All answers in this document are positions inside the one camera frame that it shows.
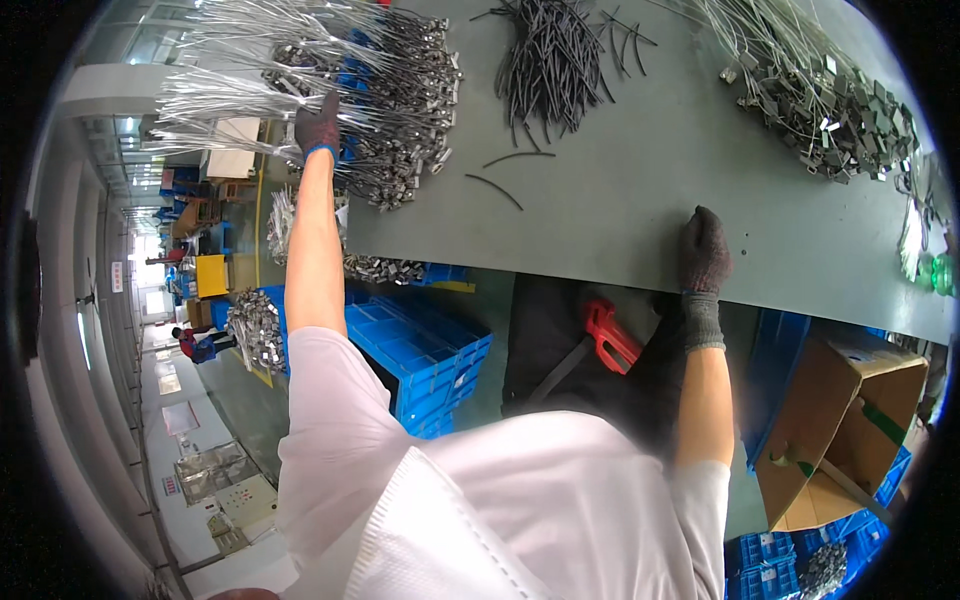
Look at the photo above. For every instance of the grey electrical cabinet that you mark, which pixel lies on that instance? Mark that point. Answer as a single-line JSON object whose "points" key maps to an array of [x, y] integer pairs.
{"points": [[225, 487]]}

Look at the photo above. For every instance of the open cardboard box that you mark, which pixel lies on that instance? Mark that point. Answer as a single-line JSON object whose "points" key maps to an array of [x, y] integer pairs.
{"points": [[817, 420]]}

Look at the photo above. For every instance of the person's right hand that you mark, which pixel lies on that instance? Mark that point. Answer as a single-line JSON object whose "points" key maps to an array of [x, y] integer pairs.
{"points": [[703, 255]]}

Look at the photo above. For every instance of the person's right fingers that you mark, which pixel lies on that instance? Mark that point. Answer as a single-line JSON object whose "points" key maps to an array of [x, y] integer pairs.
{"points": [[701, 221]]}

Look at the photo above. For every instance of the row of metal clips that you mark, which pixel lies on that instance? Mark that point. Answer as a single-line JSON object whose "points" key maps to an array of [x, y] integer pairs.
{"points": [[382, 268]]}

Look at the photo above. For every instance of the heap of metal clips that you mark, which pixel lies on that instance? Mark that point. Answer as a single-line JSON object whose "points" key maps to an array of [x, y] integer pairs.
{"points": [[279, 221]]}

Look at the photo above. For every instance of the pile of black tubes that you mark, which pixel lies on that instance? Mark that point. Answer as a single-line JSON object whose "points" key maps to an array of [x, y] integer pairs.
{"points": [[551, 64]]}

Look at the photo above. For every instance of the person's body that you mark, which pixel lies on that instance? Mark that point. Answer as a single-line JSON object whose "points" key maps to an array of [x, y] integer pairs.
{"points": [[480, 502]]}

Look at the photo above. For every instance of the crate of metal clips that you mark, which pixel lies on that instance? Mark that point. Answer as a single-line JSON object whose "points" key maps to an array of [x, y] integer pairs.
{"points": [[259, 330]]}

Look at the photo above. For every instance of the blue crates with labels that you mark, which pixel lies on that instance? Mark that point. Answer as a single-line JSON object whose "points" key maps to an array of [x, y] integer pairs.
{"points": [[772, 562]]}

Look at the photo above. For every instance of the person's left fingers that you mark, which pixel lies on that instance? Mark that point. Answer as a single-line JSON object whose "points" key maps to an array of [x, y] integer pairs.
{"points": [[331, 103]]}

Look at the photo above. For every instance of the stack of blue crates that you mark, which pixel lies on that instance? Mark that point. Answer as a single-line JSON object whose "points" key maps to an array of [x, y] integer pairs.
{"points": [[427, 360]]}

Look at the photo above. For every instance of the person's left hand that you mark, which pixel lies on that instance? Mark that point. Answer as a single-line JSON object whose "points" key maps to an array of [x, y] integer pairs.
{"points": [[318, 131]]}

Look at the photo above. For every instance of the green translucent bottle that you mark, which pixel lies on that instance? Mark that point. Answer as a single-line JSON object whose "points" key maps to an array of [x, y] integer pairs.
{"points": [[942, 274]]}

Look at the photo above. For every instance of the curved black tube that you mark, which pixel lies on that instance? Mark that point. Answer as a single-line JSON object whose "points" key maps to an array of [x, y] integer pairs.
{"points": [[519, 155], [495, 191]]}

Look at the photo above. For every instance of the person's legs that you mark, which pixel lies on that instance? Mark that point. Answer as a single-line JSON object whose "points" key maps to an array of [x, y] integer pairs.
{"points": [[547, 352]]}

